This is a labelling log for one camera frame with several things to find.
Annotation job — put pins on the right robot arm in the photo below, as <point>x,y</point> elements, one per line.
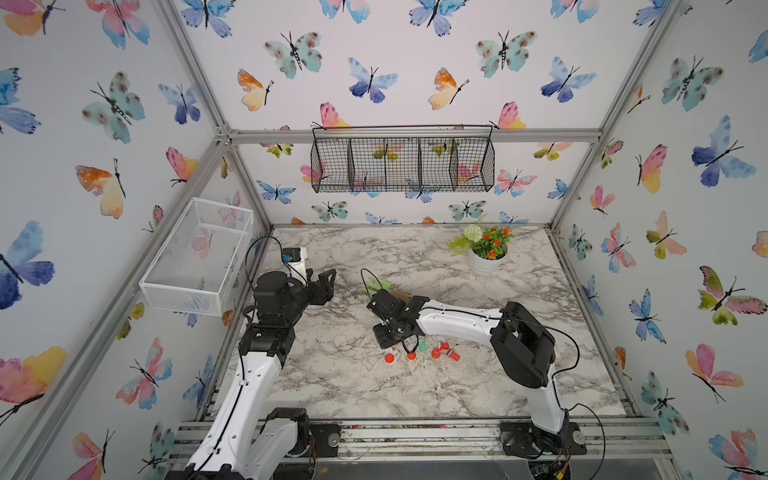
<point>524,348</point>

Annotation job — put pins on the white mesh wall basket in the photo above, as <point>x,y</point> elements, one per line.
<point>196,267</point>

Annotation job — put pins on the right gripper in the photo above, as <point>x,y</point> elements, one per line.
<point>380,340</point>

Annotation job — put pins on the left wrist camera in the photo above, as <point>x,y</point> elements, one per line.
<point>294,258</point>

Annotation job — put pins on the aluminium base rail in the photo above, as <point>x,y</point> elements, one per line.
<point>468,439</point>

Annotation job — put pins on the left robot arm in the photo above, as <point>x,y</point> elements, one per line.
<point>235,447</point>

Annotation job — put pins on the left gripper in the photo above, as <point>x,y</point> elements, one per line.
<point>320,291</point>

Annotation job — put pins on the black wire wall basket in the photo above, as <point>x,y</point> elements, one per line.
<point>405,159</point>

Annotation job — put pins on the potted flower plant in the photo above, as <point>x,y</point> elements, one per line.
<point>484,247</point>

